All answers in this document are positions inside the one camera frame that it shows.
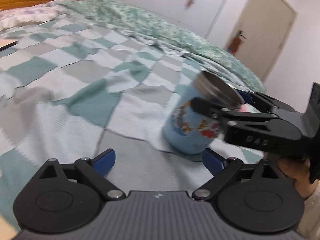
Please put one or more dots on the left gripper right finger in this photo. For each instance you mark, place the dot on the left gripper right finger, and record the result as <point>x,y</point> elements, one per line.
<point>224,173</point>

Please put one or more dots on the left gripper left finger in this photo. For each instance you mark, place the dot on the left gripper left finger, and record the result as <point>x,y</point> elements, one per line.
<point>93,172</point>

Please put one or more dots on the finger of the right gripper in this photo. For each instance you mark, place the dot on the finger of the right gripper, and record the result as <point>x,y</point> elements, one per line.
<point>263,102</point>
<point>225,114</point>

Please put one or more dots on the blue cartoon cup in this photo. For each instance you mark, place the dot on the blue cartoon cup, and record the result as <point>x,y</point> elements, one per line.
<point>195,120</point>

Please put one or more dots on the person's right hand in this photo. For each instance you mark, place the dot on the person's right hand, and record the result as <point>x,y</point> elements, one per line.
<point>299,171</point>

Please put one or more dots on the green floral duvet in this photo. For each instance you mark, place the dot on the green floral duvet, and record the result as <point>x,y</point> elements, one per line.
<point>151,30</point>

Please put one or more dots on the checkered green blanket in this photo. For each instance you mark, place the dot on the checkered green blanket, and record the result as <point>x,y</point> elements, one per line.
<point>74,88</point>

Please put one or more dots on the beige wooden door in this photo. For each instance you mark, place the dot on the beige wooden door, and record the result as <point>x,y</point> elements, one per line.
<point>264,26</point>

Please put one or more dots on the purple floral pillow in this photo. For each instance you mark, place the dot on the purple floral pillow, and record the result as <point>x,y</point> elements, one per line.
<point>29,15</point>

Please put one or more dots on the red plush on handle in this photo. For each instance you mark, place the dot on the red plush on handle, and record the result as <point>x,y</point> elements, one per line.
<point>234,45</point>

